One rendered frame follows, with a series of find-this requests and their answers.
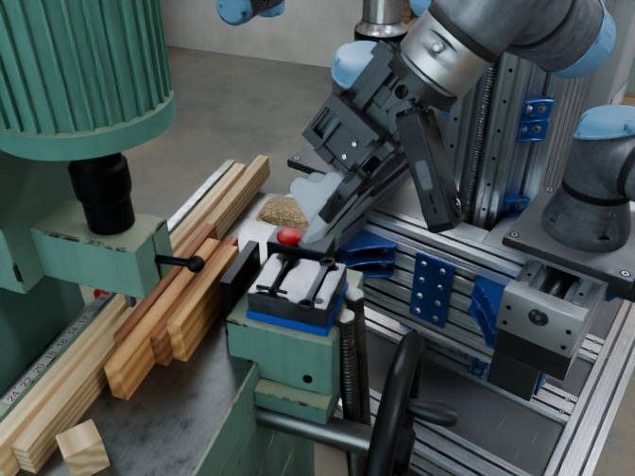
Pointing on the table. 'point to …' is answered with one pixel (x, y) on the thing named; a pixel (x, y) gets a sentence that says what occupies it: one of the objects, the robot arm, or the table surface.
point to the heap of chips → (283, 213)
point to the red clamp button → (288, 236)
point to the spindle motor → (82, 77)
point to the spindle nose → (104, 193)
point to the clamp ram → (239, 276)
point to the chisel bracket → (102, 251)
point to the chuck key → (278, 278)
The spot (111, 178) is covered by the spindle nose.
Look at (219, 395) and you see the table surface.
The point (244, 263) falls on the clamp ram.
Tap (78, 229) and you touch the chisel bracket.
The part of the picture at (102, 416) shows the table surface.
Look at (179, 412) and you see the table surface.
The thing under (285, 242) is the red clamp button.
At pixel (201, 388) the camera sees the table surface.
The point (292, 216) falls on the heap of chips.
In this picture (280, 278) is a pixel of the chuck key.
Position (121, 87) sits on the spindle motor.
